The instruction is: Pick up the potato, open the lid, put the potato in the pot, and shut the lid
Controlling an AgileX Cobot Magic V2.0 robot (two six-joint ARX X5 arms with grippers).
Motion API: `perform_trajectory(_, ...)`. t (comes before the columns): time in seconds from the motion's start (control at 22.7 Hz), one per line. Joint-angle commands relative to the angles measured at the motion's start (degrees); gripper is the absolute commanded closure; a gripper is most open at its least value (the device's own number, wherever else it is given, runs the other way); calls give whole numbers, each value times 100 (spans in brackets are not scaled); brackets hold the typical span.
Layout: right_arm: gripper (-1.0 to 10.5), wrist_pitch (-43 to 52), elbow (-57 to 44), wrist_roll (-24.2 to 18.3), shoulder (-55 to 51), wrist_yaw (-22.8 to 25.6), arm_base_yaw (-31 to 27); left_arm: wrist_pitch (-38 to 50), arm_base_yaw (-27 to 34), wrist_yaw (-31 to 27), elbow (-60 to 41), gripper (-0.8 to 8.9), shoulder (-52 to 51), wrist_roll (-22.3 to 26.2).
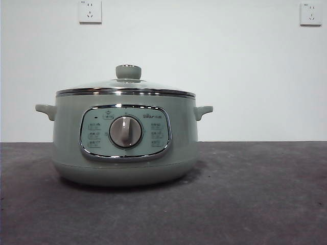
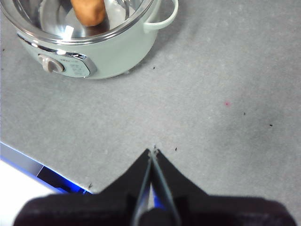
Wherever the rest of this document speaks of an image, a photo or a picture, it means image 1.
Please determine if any pale green electric cooking pot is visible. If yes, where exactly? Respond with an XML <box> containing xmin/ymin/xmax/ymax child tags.
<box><xmin>35</xmin><ymin>93</ymin><xmax>214</xmax><ymax>188</ymax></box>

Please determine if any glass lid with green knob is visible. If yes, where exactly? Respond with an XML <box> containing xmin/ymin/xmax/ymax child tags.
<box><xmin>55</xmin><ymin>64</ymin><xmax>197</xmax><ymax>99</ymax></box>

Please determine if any white wall power outlet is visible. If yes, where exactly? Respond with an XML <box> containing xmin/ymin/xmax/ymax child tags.
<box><xmin>299</xmin><ymin>2</ymin><xmax>322</xmax><ymax>27</ymax></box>
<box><xmin>78</xmin><ymin>0</ymin><xmax>102</xmax><ymax>25</ymax></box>

